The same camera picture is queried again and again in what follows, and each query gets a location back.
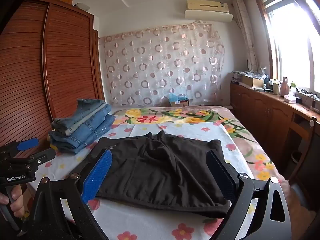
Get checkered window curtain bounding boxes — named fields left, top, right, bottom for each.
left=232, top=0, right=260, bottom=72

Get circle-patterned sheer curtain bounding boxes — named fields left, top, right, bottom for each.
left=98, top=22, right=226, bottom=107

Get wooden chair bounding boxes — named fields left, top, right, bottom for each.
left=287, top=116, right=320, bottom=183

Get long wooden cabinet counter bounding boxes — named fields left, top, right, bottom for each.
left=229, top=81, right=320, bottom=180

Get pink bottle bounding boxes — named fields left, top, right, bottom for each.
left=280, top=77, right=290, bottom=97

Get white floral bed sheet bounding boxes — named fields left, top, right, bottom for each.
left=27, top=122, right=262, bottom=240

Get black pants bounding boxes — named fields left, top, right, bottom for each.
left=95, top=130, right=232, bottom=218

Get cream wall air conditioner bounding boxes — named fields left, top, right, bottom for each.
left=184, top=0, right=233, bottom=22

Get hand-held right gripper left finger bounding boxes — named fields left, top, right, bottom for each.
left=26, top=149, right=113, bottom=240

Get blue folded jeans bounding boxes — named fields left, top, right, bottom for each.
left=49, top=115, right=116, bottom=155

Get wooden-framed window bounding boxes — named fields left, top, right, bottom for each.
left=253, top=0, right=320, bottom=97

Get floral plush blanket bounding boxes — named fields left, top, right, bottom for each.
left=110, top=105, right=282, bottom=182

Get person's left hand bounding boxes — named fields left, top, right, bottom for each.
left=0, top=184, right=24, bottom=218

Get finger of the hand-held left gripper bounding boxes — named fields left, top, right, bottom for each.
left=29, top=148, right=57, bottom=167
left=15, top=138, right=40, bottom=152

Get faded light folded jeans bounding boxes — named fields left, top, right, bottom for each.
left=51, top=99, right=112, bottom=135

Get brown slatted wooden wardrobe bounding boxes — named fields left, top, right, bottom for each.
left=0, top=0, right=106, bottom=159

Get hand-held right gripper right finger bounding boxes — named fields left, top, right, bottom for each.
left=206, top=150, right=293, bottom=240

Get flat cardboard box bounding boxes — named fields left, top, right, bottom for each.
left=241, top=75, right=265, bottom=88

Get cardboard box with blue bag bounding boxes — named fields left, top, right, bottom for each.
left=168, top=93, right=190, bottom=108

